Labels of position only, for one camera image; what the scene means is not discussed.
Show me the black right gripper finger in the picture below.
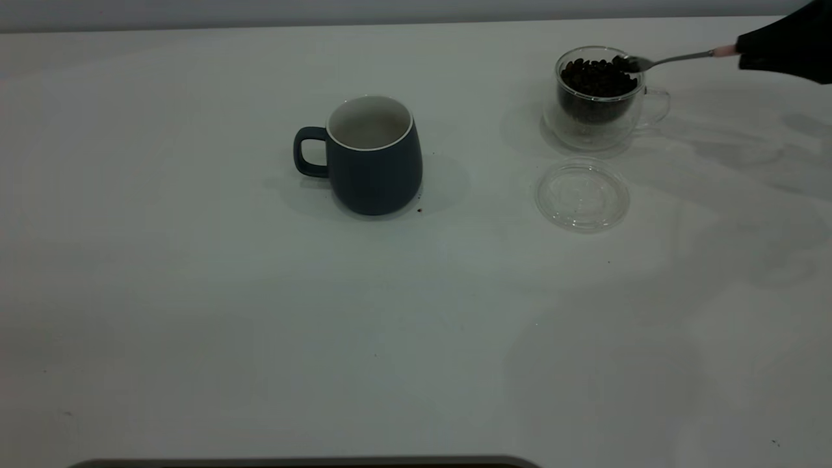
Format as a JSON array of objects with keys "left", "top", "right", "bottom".
[{"left": 736, "top": 0, "right": 832, "bottom": 85}]

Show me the pink-handled metal spoon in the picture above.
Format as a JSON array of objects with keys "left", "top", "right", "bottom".
[{"left": 614, "top": 44, "right": 740, "bottom": 73}]

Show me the dark blue ceramic mug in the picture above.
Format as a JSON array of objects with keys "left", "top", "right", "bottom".
[{"left": 293, "top": 95, "right": 424, "bottom": 216}]

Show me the dark coffee beans pile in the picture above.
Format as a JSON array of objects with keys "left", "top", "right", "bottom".
[{"left": 560, "top": 57, "right": 639, "bottom": 124}]

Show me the clear double-wall glass cup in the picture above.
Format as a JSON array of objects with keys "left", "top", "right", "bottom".
[{"left": 543, "top": 45, "right": 671, "bottom": 151}]

